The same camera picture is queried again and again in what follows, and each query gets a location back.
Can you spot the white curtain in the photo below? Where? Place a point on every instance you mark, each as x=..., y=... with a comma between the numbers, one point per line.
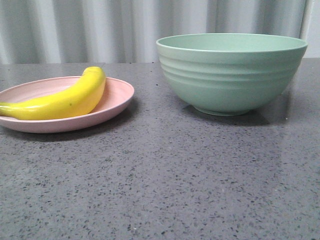
x=125, y=31

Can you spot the green ribbed bowl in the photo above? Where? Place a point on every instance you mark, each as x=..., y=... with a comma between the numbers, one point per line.
x=229, y=74

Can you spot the pink plate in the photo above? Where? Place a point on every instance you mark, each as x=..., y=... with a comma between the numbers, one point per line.
x=117, y=96

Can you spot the yellow banana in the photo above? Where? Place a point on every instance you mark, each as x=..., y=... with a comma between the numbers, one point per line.
x=77, y=100

